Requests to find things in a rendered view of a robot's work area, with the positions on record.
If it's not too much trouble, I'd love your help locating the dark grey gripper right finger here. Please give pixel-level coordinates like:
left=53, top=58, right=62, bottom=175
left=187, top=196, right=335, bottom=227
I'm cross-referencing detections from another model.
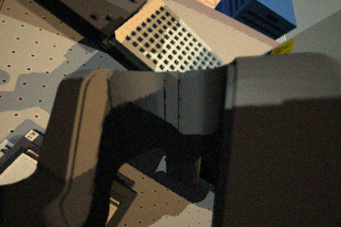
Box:
left=181, top=52, right=341, bottom=227

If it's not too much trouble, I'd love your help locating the light grey label reading n2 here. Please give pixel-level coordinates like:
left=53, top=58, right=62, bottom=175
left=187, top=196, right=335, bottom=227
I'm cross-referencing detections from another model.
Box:
left=0, top=139, right=14, bottom=158

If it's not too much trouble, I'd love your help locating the grey flat base plate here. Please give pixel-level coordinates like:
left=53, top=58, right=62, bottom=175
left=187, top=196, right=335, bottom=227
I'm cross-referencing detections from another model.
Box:
left=0, top=0, right=274, bottom=227

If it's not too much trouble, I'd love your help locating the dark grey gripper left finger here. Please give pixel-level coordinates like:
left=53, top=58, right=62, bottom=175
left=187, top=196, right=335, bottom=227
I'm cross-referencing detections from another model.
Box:
left=0, top=69, right=185, bottom=227

